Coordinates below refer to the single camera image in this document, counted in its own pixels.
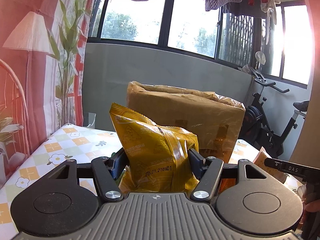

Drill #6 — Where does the yellow chips bag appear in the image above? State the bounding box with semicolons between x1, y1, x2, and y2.
110;103;199;193

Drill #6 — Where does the person right hand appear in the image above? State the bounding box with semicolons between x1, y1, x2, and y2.
300;185;320;224

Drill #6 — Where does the checkered floral tablecloth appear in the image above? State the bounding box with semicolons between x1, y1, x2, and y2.
0;122;304;240

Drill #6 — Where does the brown cardboard box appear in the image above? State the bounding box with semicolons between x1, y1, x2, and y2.
127;81;245;163

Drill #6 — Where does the clear bread bag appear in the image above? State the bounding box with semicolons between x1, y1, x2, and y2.
253;147;291;184

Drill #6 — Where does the black exercise bike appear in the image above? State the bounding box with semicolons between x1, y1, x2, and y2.
239;67;309;158

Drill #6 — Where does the printed backdrop curtain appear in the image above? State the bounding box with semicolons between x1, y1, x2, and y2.
1;0;93;184

